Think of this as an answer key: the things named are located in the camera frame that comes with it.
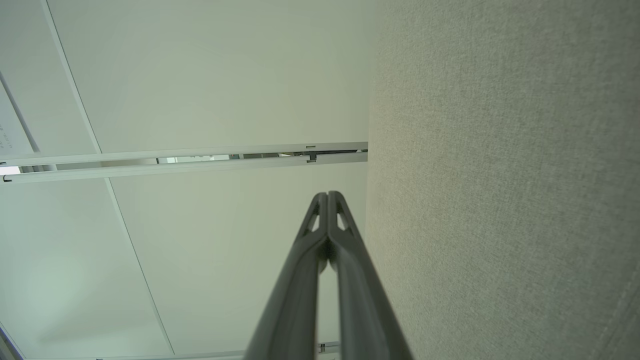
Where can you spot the white partition frame rail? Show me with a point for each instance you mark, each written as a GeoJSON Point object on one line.
{"type": "Point", "coordinates": [200, 166]}
{"type": "Point", "coordinates": [150, 154]}

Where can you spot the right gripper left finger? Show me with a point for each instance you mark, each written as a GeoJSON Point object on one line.
{"type": "Point", "coordinates": [290, 310]}

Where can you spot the grey fabric sofa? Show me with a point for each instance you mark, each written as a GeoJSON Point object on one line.
{"type": "Point", "coordinates": [500, 175]}

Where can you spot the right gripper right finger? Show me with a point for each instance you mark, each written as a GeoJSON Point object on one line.
{"type": "Point", "coordinates": [367, 315]}

